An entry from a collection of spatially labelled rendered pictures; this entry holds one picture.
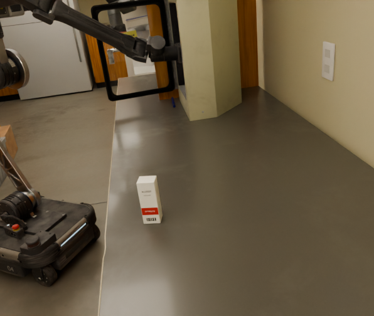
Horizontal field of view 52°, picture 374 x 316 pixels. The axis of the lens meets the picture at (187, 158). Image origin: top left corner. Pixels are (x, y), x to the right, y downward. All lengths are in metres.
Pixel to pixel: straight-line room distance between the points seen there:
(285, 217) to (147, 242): 0.31
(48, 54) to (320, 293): 6.05
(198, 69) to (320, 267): 0.92
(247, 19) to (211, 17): 0.44
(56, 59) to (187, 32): 5.13
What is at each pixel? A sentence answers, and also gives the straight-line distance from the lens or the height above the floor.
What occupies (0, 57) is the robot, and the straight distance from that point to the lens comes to 2.05.
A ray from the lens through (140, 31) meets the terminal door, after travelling 1.71.
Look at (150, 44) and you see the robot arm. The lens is 1.49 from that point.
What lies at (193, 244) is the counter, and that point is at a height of 0.94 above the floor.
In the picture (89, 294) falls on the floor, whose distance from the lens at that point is 2.20.
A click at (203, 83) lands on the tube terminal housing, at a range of 1.47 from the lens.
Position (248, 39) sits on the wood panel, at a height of 1.17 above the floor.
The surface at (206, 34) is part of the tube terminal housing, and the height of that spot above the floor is 1.26.
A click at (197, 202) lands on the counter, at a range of 0.94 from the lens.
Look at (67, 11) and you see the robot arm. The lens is 1.50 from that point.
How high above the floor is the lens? 1.43
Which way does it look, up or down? 24 degrees down
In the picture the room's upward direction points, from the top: 7 degrees counter-clockwise
